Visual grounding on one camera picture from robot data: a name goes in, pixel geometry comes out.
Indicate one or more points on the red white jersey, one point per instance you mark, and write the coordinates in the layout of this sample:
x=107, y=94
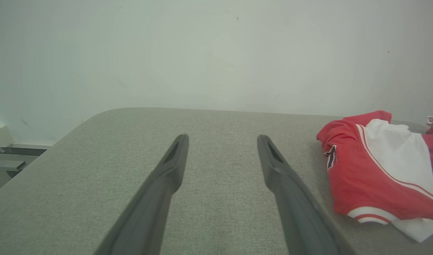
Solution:
x=354, y=184

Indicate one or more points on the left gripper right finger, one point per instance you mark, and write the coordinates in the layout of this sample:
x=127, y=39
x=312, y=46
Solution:
x=305, y=219

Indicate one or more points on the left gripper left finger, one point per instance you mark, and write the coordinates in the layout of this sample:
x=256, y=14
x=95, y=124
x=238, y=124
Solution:
x=149, y=212

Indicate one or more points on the white wall baseboard ledge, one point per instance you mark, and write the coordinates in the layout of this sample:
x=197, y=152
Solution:
x=18, y=148

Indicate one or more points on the small white box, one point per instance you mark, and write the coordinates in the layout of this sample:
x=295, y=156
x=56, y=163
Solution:
x=4, y=136

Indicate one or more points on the grey metal bar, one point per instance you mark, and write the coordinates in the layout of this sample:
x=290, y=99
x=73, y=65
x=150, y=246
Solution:
x=7, y=165

